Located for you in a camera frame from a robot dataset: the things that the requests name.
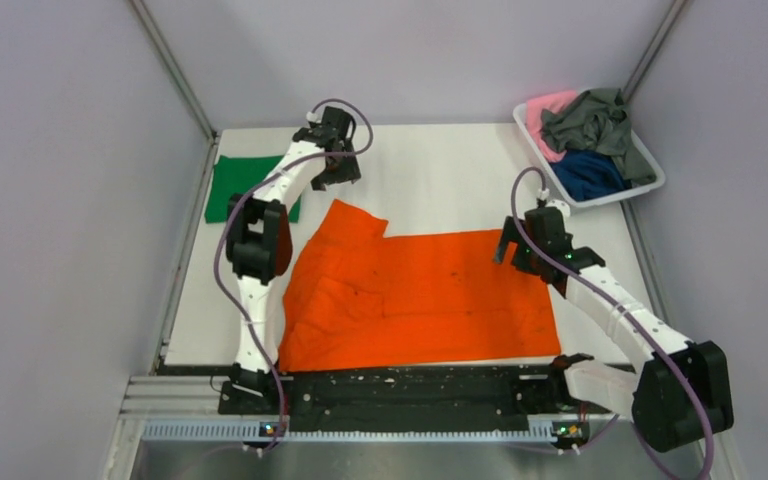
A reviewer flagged orange t shirt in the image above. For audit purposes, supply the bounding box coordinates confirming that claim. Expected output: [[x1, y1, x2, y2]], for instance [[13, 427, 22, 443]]
[[279, 200, 561, 373]]

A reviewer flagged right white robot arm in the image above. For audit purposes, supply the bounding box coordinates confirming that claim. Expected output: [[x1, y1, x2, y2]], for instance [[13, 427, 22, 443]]
[[494, 204, 735, 453]]

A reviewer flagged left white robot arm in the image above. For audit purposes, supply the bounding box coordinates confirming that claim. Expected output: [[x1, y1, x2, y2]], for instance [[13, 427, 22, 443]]
[[213, 98, 368, 414]]

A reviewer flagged blue t shirt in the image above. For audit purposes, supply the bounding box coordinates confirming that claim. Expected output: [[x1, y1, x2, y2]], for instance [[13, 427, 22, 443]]
[[550, 150, 631, 202]]

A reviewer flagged folded green t shirt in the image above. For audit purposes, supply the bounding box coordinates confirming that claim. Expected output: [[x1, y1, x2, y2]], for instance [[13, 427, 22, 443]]
[[204, 155, 282, 224]]

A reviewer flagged white plastic laundry basket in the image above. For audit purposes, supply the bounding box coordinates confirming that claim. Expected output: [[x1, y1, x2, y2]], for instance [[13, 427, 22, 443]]
[[512, 102, 666, 210]]

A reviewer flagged pink t shirt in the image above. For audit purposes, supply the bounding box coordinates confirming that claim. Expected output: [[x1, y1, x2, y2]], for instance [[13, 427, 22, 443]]
[[524, 89, 581, 164]]

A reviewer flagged grey t shirt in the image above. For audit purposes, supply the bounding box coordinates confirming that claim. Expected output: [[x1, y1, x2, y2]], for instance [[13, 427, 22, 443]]
[[540, 88, 656, 186]]

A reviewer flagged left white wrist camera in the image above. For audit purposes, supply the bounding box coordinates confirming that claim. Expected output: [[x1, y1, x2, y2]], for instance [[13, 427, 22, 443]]
[[305, 111, 322, 124]]

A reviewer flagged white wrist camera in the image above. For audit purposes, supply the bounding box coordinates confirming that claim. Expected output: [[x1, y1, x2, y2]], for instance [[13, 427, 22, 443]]
[[536, 189, 571, 217], [305, 111, 322, 124]]

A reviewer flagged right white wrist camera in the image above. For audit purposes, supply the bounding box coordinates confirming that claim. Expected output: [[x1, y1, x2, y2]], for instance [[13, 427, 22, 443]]
[[536, 189, 571, 217]]

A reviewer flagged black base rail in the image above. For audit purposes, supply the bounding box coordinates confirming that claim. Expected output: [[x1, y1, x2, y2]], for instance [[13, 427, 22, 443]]
[[218, 365, 604, 434]]

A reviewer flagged left aluminium frame post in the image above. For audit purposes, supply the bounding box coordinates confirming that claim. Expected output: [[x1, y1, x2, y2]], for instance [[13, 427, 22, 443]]
[[126, 0, 217, 142]]

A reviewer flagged aluminium frame post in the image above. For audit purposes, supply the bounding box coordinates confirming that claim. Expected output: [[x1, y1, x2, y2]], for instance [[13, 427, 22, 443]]
[[622, 0, 693, 102], [126, 0, 217, 142]]

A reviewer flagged right aluminium frame post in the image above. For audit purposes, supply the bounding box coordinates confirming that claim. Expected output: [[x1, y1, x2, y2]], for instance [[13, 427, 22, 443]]
[[622, 0, 693, 102]]

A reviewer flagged grey slotted cable duct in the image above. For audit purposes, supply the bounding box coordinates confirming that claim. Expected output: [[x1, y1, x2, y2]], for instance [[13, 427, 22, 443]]
[[142, 419, 585, 443]]

